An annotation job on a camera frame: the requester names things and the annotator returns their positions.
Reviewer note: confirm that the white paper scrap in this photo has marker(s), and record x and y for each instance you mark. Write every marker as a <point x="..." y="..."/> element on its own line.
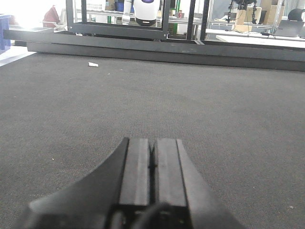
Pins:
<point x="91" y="64"/>

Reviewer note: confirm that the white lab table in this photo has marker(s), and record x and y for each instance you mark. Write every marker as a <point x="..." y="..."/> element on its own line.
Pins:
<point x="256" y="38"/>

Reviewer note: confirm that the black metal table frame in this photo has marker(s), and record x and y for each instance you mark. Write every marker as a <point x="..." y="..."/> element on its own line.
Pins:
<point x="95" y="32"/>

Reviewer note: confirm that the open grey laptop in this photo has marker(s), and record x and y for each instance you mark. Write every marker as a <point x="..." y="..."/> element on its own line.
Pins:
<point x="289" y="28"/>

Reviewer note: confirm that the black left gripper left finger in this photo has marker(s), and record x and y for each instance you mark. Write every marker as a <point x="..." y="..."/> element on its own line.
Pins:
<point x="121" y="182"/>

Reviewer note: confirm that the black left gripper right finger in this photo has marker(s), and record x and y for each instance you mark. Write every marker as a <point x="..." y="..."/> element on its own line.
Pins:
<point x="178" y="183"/>

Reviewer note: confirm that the dark red bag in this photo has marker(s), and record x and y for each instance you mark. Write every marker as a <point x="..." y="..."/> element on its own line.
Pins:
<point x="51" y="18"/>

